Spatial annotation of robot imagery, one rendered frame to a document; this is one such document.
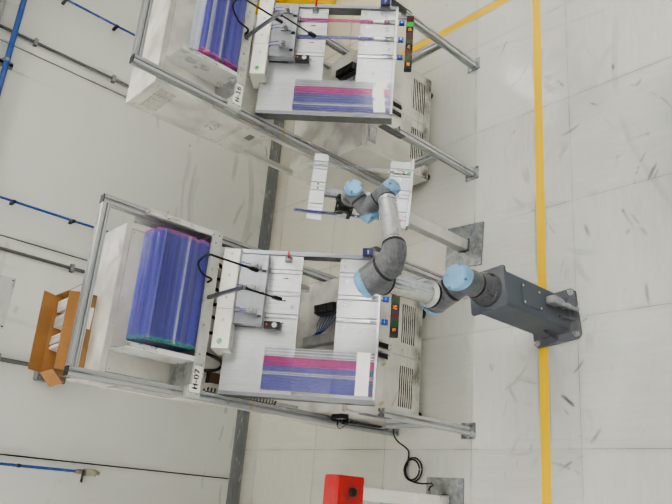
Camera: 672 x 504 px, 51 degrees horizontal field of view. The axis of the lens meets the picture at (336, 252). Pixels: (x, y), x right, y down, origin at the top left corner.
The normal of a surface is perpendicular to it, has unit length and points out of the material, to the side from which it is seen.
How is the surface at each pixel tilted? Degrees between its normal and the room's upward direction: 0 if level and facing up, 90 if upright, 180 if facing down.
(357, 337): 43
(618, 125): 0
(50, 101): 90
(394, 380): 90
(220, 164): 90
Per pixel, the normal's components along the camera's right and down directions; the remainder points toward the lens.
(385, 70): -0.05, -0.35
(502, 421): -0.73, -0.29
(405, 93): 0.68, -0.20
